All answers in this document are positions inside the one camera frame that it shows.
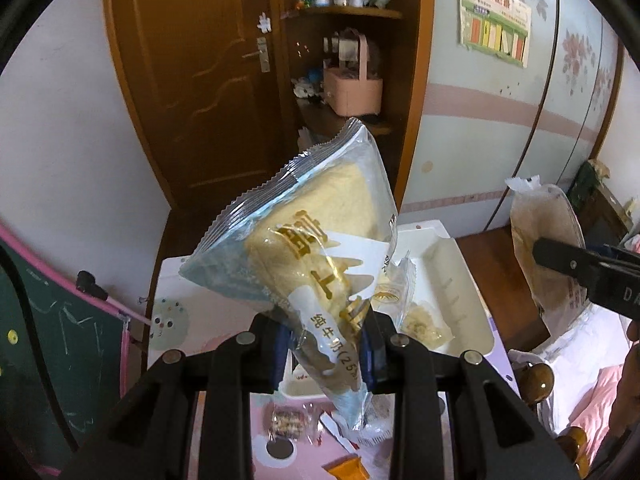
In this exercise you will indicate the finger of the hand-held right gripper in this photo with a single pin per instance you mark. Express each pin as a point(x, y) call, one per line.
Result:
point(560, 255)

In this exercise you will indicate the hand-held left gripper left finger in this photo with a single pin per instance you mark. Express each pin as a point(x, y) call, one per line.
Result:
point(281, 360)

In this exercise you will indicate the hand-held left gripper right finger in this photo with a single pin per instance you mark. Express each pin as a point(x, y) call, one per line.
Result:
point(366, 360)

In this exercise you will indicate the brown bread packet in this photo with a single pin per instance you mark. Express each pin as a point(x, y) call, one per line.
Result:
point(545, 220)

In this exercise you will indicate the clear nut bar packet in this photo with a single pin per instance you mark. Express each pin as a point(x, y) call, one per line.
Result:
point(287, 422)

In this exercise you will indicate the small clear biscuit packet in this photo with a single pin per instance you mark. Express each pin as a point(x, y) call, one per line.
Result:
point(425, 325)

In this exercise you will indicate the white snack packet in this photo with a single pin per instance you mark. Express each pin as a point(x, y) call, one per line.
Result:
point(374, 431)

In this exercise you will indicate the white red packet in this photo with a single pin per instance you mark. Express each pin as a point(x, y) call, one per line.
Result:
point(332, 427)

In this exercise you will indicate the orange and white packet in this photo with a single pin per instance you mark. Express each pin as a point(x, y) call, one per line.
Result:
point(350, 470)

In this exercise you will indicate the white plastic bin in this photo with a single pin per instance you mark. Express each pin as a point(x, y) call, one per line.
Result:
point(450, 280)

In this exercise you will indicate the triangular yellow cake packet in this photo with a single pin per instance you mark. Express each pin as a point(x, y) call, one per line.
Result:
point(310, 220)

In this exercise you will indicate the person's right hand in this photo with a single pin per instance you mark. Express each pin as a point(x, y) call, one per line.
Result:
point(634, 331)

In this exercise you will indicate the dark wooden cabinet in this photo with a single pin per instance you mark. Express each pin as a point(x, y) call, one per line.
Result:
point(605, 215)

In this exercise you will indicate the pink and white bedding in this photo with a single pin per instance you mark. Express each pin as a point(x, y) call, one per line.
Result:
point(590, 375)

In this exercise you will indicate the floral print wardrobe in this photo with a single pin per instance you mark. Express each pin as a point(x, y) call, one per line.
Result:
point(500, 135)

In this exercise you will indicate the wooden corner shelf unit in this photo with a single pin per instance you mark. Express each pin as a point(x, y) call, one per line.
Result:
point(400, 85)

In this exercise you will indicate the small plush toy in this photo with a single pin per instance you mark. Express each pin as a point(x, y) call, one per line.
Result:
point(306, 89)

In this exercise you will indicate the brown wooden door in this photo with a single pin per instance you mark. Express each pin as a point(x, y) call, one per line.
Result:
point(190, 60)

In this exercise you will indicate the white door hook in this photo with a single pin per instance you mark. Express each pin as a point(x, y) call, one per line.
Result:
point(264, 22)

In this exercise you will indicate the round wooden bed post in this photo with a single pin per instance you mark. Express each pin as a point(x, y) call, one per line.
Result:
point(572, 447)
point(537, 382)

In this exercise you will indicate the green chalkboard pink frame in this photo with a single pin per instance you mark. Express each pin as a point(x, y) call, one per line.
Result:
point(60, 350)

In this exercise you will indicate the wall poster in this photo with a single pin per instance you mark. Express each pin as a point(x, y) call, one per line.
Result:
point(495, 20)

